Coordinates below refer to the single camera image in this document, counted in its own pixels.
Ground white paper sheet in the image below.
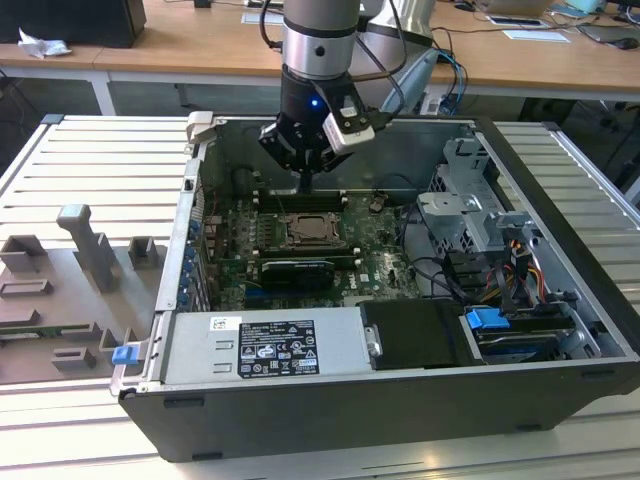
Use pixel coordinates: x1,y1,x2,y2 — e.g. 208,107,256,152
501,28,572,45

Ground silver power supply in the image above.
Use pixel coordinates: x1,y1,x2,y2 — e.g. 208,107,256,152
162,306,377,387

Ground black plastic shroud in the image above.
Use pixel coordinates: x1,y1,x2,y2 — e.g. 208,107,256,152
359,299,474,372

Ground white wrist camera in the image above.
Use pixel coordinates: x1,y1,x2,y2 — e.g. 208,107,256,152
321,97,378,154

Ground blue disk carrier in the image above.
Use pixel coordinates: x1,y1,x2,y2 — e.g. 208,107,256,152
463,306,564,365

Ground grey case latch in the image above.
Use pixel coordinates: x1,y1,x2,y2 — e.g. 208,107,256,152
185,110,222,147

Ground crumpled white paper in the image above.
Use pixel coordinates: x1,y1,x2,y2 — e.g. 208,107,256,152
17,27,72,60

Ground black box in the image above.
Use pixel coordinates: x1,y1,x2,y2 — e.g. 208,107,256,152
0,0,148,49

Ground black RAM slot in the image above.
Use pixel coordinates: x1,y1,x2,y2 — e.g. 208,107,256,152
252,244,362,258
255,201,351,211
254,191,349,203

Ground black graphics card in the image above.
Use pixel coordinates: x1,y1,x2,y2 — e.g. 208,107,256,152
258,256,335,293

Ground green motherboard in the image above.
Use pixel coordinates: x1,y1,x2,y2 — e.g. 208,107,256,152
199,189,429,310

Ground blue plastic latch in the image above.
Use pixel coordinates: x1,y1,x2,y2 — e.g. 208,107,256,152
112,344,139,367

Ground coloured power wire bundle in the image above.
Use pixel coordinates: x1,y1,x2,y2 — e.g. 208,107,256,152
492,239,549,306

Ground wooden desk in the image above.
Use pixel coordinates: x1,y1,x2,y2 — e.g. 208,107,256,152
0,0,640,104

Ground grey parts rack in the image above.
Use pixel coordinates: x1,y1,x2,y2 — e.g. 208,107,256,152
0,202,169,386

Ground metal socket cover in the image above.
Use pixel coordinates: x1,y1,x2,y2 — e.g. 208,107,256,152
286,211,345,247

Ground pale blue teach pendant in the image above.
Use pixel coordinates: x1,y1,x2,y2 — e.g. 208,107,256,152
378,48,442,115

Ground green RAM stick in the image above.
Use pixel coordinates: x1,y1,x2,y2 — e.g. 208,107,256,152
0,325,66,341

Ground metal drive cage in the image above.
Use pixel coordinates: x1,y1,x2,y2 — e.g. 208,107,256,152
414,137,542,257

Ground black PC case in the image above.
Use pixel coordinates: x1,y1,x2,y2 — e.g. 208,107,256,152
118,110,640,464

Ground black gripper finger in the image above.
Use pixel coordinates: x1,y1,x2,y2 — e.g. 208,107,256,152
305,143,352,194
258,123,308,194

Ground metal wire locking lever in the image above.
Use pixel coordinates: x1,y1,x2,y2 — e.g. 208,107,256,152
267,183,289,220

